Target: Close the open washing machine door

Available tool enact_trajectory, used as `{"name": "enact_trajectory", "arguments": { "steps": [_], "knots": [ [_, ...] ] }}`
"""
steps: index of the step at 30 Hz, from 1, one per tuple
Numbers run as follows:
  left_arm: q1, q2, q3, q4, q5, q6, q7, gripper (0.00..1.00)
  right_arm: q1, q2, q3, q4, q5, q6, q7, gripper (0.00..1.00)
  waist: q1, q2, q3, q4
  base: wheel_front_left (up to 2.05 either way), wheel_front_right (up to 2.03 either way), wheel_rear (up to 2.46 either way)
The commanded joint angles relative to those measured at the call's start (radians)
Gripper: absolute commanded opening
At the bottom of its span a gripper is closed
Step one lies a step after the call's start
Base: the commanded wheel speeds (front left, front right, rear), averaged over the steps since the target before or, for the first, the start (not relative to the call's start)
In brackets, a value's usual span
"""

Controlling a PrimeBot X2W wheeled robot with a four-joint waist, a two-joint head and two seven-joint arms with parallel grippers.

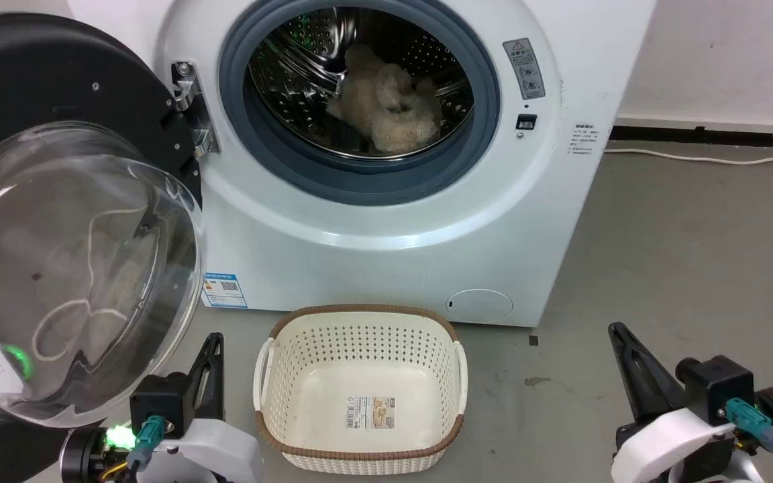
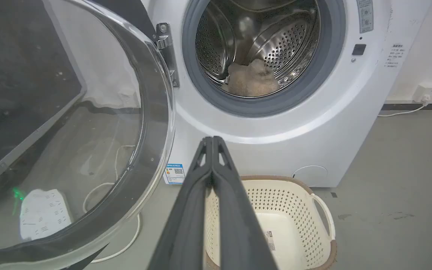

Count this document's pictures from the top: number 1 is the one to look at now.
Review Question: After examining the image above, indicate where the teal cable connector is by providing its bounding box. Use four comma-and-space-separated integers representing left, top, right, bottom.
725, 396, 773, 454
126, 415, 167, 470

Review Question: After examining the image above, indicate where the white power cable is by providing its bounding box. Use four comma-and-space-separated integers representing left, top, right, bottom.
603, 147, 773, 166

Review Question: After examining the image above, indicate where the beige fluffy towel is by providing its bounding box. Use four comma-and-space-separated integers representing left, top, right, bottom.
325, 44, 442, 154

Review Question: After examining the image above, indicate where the grey warning label sticker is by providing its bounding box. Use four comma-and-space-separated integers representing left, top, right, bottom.
502, 38, 547, 101

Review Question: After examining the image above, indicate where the round white filter cover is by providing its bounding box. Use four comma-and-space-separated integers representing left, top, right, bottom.
445, 288, 514, 322

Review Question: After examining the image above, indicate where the metal door hinge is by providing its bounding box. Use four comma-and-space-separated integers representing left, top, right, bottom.
170, 60, 219, 159

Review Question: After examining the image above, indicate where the teal right cable connector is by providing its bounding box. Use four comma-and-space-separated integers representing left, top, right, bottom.
725, 396, 773, 454

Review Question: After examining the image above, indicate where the paper product label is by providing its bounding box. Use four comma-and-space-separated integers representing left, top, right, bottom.
344, 395, 396, 431

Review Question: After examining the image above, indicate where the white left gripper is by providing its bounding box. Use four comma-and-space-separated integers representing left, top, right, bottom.
148, 332, 265, 483

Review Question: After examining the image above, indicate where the blue white energy label sticker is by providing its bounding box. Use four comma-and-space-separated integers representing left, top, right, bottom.
201, 272, 249, 310

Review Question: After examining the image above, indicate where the white front-load washing machine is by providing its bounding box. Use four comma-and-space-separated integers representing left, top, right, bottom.
68, 0, 659, 329

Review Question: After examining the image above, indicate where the black washer door glass bowl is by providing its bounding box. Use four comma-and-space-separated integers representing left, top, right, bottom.
0, 12, 207, 430

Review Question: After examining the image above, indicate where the stainless steel perforated drum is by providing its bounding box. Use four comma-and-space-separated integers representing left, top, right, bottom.
246, 7, 476, 160

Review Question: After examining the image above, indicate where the white text sticker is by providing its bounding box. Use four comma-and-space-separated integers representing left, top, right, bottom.
566, 122, 602, 158

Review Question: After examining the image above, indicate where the cream laundry basket brown rim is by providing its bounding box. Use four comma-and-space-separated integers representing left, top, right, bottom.
253, 304, 469, 476

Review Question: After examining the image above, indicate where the teal left cable connector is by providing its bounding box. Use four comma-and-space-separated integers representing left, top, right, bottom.
126, 415, 167, 470

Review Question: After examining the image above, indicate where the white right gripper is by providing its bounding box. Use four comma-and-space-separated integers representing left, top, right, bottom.
607, 322, 766, 483

